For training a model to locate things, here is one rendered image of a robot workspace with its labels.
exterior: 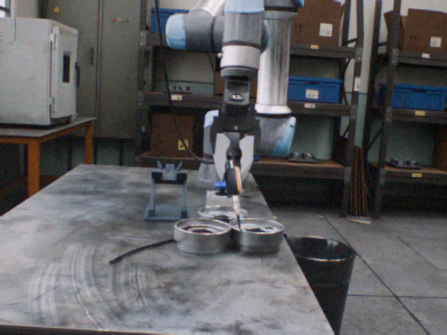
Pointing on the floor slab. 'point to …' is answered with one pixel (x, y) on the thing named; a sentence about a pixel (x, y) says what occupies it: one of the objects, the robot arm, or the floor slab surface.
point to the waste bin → (326, 273)
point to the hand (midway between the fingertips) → (231, 175)
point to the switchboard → (108, 65)
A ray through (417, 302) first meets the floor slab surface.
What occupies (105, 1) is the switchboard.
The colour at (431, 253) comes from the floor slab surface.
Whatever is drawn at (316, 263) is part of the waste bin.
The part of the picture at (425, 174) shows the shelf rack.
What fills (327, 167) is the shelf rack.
